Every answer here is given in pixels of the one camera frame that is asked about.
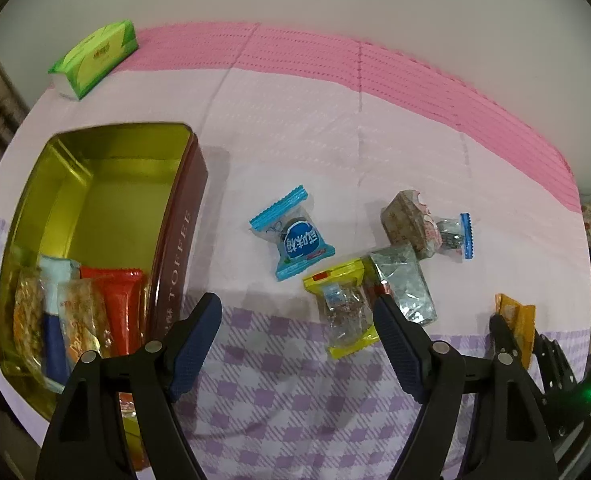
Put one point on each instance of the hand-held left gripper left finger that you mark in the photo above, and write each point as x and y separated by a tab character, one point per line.
195	350

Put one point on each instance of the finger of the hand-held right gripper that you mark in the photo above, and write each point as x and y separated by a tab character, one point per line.
503	335
553	360

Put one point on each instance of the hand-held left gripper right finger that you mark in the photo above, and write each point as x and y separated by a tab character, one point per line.
400	350

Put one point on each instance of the orange snack packet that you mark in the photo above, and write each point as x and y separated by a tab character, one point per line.
523	320

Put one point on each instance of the silver foil snack packet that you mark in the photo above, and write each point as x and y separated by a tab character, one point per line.
405	285

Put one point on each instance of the yellow clear snack packet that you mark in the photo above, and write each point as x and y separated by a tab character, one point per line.
343	310

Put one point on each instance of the red snack packet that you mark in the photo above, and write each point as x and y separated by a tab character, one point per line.
123	295

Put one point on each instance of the small blue candy wrapper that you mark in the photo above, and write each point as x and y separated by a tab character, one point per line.
455	235

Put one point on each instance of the clear nut brittle packet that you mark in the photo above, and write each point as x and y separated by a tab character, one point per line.
83	315
28	320

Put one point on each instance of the round brown snack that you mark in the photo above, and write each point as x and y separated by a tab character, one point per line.
408	222

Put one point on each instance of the light and dark blue packet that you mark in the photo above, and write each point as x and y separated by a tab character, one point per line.
55	340

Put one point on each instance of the large blue candy wrapper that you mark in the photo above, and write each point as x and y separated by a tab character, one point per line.
295	240

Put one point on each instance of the brown tin box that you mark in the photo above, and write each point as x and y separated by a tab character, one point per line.
125	185

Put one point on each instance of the purple checked cloth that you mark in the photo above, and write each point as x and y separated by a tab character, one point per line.
300	160

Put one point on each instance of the pink foam mat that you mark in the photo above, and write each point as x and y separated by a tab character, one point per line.
375	75

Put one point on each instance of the green tissue pack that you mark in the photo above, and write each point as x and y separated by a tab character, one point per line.
95	57

